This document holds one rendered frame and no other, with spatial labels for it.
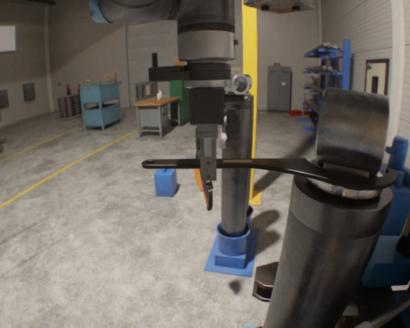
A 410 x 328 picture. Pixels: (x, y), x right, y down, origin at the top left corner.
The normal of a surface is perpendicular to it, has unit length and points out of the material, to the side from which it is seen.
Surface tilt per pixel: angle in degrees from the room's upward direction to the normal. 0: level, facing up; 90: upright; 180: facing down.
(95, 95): 90
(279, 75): 90
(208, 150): 120
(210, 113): 90
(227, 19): 90
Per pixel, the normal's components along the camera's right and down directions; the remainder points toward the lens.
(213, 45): 0.19, 0.35
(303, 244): -0.85, 0.21
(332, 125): -0.57, 0.07
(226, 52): 0.59, 0.29
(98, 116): -0.21, 0.36
